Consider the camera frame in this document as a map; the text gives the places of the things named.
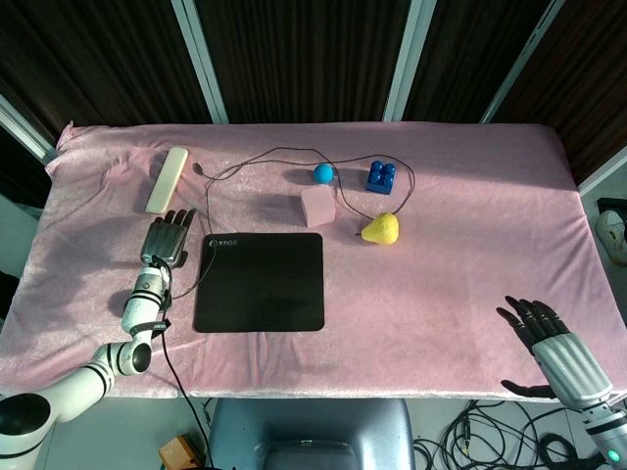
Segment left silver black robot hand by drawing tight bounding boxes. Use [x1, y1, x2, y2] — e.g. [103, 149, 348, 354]
[139, 208, 198, 271]

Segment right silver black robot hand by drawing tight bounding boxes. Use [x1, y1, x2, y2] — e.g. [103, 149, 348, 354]
[496, 295, 614, 408]

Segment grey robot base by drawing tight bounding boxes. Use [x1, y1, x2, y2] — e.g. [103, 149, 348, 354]
[208, 397, 416, 470]

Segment black mouse pad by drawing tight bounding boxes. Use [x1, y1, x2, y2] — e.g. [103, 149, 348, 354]
[193, 232, 327, 334]

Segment cream pencil case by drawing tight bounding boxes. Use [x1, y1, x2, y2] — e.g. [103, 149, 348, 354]
[145, 147, 189, 215]

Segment white sneaker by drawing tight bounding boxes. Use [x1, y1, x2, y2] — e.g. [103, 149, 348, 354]
[595, 210, 627, 265]

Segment pink plush table cloth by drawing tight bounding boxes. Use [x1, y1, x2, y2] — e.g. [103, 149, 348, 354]
[0, 120, 627, 405]

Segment pink foam cube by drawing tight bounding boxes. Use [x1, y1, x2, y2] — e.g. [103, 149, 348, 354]
[299, 189, 338, 228]

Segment small wooden box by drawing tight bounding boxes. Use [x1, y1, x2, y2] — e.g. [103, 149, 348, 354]
[159, 433, 205, 469]

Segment yellow toy pear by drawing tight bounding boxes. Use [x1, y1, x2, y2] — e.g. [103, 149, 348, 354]
[356, 211, 401, 247]

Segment blue building block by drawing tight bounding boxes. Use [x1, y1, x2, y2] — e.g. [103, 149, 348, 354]
[365, 160, 399, 196]

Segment tangled black floor cables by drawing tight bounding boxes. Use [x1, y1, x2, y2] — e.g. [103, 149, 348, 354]
[413, 399, 608, 470]

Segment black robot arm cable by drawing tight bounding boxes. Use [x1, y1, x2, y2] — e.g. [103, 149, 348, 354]
[154, 258, 213, 467]

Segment light window frame post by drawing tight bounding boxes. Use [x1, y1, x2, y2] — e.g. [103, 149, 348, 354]
[576, 150, 627, 193]
[479, 0, 565, 124]
[170, 0, 231, 124]
[0, 92, 56, 159]
[383, 0, 437, 122]

